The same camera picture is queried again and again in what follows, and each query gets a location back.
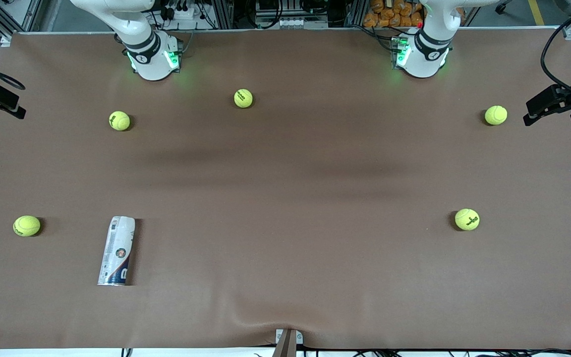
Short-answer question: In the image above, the white blue tennis ball can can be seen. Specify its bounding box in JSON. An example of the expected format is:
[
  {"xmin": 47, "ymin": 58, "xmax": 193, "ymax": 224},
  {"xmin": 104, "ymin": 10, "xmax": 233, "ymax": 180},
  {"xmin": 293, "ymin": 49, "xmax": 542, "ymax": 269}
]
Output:
[{"xmin": 97, "ymin": 216, "xmax": 136, "ymax": 287}]

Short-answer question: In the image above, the brown table mat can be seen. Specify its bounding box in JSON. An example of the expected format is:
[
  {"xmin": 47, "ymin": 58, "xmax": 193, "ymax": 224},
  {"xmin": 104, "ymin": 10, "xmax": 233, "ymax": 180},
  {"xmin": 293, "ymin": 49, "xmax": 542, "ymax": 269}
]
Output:
[{"xmin": 0, "ymin": 27, "xmax": 571, "ymax": 350}]

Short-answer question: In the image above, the white power strip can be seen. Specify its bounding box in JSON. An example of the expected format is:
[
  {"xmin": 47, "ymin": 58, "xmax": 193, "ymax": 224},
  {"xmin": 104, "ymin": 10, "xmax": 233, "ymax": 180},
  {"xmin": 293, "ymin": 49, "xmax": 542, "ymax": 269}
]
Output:
[{"xmin": 164, "ymin": 4, "xmax": 204, "ymax": 21}]

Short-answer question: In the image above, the yellow tennis ball Head print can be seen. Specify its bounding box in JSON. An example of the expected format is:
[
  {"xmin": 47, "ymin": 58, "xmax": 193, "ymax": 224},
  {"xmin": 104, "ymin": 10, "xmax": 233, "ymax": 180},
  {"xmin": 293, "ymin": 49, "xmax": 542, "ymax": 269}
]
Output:
[
  {"xmin": 13, "ymin": 215, "xmax": 41, "ymax": 237},
  {"xmin": 233, "ymin": 88, "xmax": 254, "ymax": 109}
]

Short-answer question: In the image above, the yellow tennis ball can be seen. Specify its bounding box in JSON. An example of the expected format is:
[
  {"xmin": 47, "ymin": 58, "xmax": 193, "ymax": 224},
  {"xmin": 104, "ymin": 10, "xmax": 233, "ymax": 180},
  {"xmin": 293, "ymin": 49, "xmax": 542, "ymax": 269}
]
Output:
[
  {"xmin": 484, "ymin": 105, "xmax": 508, "ymax": 126},
  {"xmin": 455, "ymin": 208, "xmax": 480, "ymax": 231}
]

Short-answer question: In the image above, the camera mount post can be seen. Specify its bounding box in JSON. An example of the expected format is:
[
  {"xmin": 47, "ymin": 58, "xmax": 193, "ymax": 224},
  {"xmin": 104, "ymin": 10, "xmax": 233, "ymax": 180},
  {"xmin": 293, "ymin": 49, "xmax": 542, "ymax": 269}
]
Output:
[{"xmin": 272, "ymin": 328, "xmax": 304, "ymax": 357}]

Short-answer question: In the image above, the pile of orange items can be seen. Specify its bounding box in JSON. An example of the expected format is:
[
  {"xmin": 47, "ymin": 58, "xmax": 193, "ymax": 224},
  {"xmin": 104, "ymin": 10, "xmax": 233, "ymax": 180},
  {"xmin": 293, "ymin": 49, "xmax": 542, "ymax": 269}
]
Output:
[{"xmin": 363, "ymin": 0, "xmax": 425, "ymax": 29}]

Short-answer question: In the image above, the yellow tennis ball Wilson print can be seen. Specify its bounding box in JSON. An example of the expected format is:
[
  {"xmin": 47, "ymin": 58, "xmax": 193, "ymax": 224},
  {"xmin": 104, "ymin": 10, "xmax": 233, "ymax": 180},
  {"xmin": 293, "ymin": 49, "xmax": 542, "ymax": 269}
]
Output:
[{"xmin": 109, "ymin": 111, "xmax": 131, "ymax": 131}]

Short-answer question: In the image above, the white connector strip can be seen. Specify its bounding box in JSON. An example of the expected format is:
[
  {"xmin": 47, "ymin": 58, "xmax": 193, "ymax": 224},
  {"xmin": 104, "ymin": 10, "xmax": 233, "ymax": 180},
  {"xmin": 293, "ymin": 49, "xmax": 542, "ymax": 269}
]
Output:
[{"xmin": 275, "ymin": 17, "xmax": 312, "ymax": 29}]

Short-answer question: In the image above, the aluminium frame post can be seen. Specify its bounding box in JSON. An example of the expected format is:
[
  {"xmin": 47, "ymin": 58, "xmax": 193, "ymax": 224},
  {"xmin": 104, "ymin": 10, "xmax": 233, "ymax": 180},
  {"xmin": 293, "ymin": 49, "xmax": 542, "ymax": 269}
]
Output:
[
  {"xmin": 214, "ymin": 0, "xmax": 234, "ymax": 29},
  {"xmin": 347, "ymin": 0, "xmax": 368, "ymax": 28}
]

